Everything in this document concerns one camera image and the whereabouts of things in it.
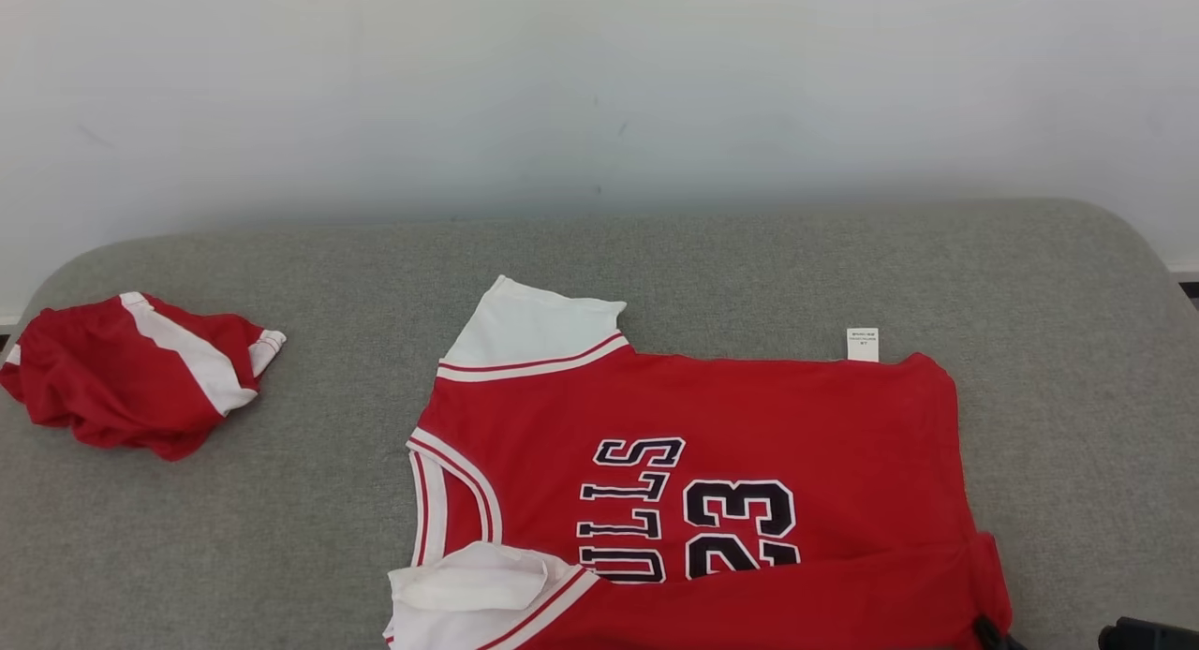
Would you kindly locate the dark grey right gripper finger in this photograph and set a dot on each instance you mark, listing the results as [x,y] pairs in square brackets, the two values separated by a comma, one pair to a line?
[995,637]

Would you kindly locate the red number 23 jersey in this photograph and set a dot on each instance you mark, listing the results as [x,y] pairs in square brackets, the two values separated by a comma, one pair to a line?
[796,425]

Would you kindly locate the red shorts with white stripe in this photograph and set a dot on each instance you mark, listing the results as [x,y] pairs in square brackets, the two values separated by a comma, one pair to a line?
[94,388]

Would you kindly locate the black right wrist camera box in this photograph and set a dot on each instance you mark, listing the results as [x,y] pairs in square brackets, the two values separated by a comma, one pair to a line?
[1152,636]

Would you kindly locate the dark wall baseboard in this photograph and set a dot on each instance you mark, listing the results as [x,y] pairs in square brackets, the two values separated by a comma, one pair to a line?
[1186,280]

